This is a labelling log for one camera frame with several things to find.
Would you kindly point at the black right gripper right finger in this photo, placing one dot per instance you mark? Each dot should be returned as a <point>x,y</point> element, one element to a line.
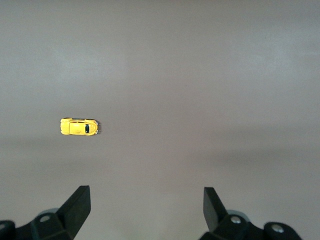
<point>215,215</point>

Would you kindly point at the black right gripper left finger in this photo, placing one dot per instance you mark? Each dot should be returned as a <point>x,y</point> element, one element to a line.
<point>75,212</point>

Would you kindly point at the yellow beetle toy car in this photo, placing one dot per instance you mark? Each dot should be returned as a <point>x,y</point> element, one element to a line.
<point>75,128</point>

